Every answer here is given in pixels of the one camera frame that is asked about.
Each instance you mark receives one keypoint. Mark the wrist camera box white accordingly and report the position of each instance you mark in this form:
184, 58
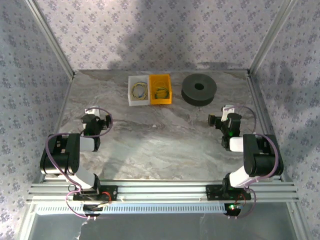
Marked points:
227, 111
93, 111

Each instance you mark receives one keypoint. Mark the white plastic bin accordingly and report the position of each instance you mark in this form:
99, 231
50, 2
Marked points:
139, 102

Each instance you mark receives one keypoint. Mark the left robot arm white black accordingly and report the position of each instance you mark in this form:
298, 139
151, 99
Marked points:
60, 155

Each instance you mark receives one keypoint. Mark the floral patterned cloth panel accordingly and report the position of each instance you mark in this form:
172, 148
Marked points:
100, 37
300, 100
22, 100

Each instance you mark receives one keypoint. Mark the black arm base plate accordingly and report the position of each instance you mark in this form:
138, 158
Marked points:
112, 192
212, 192

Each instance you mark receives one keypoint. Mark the black controller board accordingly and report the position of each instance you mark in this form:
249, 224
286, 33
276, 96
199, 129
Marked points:
91, 207
232, 211

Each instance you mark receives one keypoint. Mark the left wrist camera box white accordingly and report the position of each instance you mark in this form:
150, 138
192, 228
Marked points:
93, 111

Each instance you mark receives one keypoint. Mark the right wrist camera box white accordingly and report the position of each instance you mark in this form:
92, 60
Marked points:
227, 111

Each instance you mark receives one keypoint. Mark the yellow plastic bin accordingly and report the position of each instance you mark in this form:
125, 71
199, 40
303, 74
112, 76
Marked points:
161, 101

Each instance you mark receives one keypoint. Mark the aluminium side rail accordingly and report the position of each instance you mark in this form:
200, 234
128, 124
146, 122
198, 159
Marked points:
65, 100
260, 100

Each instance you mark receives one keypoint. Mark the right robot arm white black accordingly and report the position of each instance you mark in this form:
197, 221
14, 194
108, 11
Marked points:
260, 155

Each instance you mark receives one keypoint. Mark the aluminium frame post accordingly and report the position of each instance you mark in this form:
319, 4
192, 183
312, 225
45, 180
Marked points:
271, 37
51, 37

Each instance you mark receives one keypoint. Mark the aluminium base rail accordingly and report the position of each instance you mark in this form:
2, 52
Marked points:
162, 190

